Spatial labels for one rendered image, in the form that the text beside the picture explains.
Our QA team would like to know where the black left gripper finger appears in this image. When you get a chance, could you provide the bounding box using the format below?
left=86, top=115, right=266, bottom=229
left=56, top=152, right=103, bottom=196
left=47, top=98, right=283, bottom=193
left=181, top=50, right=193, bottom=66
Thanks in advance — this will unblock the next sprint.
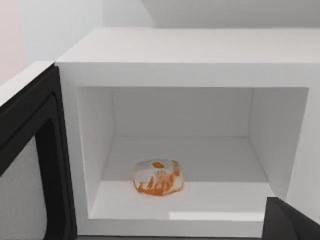
left=262, top=196, right=320, bottom=240

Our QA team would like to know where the black and white microwave door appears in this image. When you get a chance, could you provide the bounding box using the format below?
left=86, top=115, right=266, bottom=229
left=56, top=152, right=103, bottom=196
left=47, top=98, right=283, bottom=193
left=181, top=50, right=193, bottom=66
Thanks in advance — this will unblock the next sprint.
left=0, top=60, right=79, bottom=240

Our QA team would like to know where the white microwave oven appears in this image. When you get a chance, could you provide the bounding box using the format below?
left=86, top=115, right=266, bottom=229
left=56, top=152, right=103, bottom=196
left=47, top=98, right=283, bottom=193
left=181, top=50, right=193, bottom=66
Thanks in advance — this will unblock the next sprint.
left=55, top=26, right=320, bottom=238

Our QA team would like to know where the orange and white bread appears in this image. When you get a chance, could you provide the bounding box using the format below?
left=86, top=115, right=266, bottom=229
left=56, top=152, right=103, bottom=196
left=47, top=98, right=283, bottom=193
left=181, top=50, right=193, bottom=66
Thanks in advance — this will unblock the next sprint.
left=131, top=158, right=186, bottom=199

